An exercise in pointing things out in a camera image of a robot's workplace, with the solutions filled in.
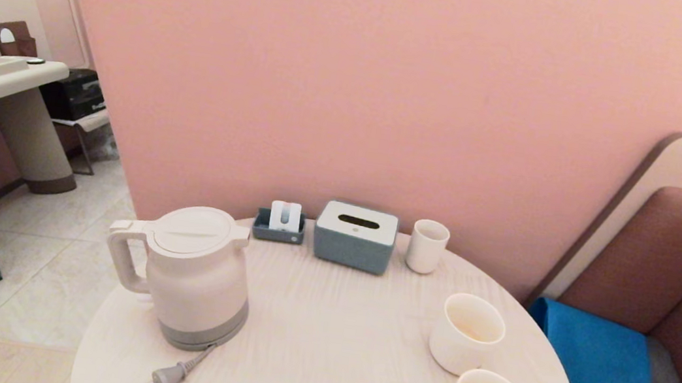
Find brown upholstered sofa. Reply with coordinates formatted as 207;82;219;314
546;173;682;383

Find black box appliance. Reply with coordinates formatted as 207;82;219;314
36;63;110;126

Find white sachet packets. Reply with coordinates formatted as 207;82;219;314
268;200;304;233

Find beige sink pedestal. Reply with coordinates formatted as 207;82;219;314
0;82;89;199

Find white handleless cup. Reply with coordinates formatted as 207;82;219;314
404;218;453;278

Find white electric kettle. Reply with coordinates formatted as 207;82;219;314
93;194;261;354

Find blue cloth bag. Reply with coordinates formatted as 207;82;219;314
520;295;663;383

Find small grey-blue tray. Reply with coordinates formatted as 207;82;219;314
250;207;308;246

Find grey-blue tissue box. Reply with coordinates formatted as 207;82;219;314
309;199;401;277

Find white luggage rack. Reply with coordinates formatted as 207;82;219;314
46;103;112;178

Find grey power cord with plug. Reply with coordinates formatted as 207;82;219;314
143;336;216;383

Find brown tissue holder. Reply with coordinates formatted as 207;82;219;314
0;18;42;61

